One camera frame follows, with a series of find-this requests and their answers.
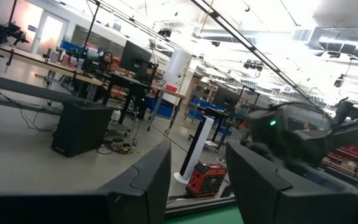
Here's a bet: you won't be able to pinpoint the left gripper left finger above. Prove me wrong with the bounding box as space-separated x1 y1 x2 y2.
99 139 173 224

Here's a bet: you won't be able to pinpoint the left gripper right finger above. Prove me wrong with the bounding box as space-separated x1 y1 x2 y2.
224 141 358 224

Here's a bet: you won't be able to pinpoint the wooden workbench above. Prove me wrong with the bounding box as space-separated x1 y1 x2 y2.
0 39 103 108

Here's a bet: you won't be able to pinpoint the white plastic bottle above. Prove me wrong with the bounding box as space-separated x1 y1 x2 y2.
110 109 121 124

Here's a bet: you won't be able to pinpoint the black computer tower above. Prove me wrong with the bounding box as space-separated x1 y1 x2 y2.
50 102 114 158

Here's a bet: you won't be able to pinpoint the wooden table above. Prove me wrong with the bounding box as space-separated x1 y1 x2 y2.
149 82 186 133

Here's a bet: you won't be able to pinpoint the ceiling mounted camera rig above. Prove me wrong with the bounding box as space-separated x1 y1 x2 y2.
243 59 264 72

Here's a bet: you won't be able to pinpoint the person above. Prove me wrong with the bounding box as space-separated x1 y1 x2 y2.
99 51 115 75

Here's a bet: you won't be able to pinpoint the floor cable tangle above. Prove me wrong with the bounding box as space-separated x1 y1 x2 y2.
96 136 149 156

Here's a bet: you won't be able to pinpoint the red bin rack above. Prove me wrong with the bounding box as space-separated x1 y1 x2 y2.
328 142 358 166

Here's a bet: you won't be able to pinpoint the black monitor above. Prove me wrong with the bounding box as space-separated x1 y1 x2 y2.
119 40 154 78

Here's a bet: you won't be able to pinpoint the red black toolbox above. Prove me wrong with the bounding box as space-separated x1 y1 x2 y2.
185 161 228 198

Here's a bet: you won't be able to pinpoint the green table mat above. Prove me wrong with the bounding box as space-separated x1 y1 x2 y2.
163 205 245 224

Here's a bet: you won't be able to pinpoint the black desk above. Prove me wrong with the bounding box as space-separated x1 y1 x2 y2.
99 70 150 125

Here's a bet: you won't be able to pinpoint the blue storage bins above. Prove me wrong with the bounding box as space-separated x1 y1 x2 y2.
186 98 234 136
146 96 175 119

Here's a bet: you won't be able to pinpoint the white black tower stand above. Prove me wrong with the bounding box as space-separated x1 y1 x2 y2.
173 115 214 185

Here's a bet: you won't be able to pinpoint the white structural column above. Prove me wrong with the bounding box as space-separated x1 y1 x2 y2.
163 49 195 103

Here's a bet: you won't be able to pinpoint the red storage bins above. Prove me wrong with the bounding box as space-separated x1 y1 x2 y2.
109 55 127 77

